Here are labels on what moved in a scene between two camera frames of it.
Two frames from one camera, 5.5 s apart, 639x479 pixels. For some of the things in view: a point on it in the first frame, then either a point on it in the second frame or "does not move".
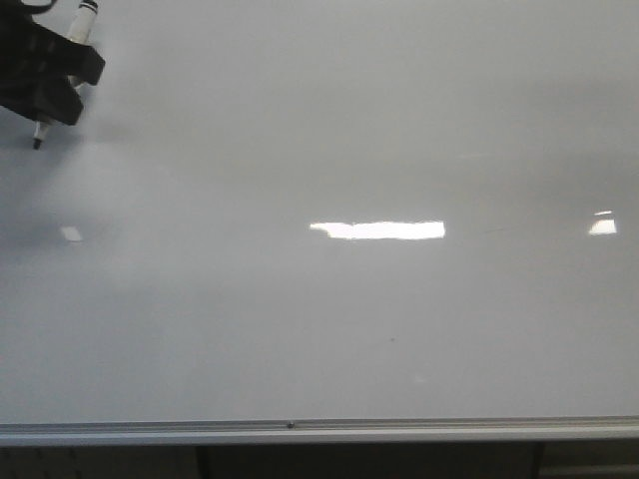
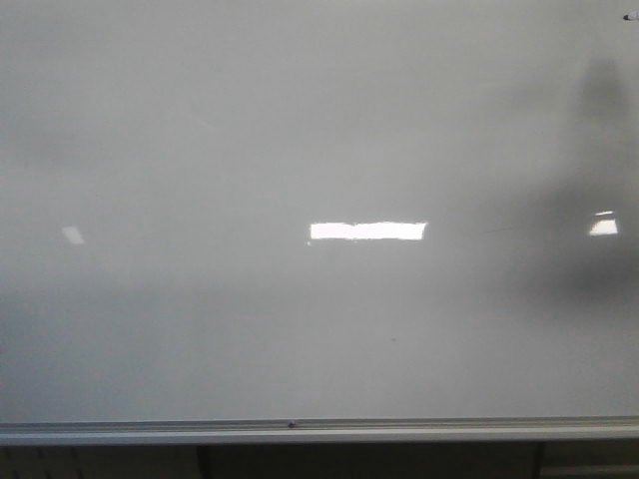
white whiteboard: [329, 210] does not move
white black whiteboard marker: [79, 32] -> [632, 16]
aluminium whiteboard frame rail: [320, 431] does not move
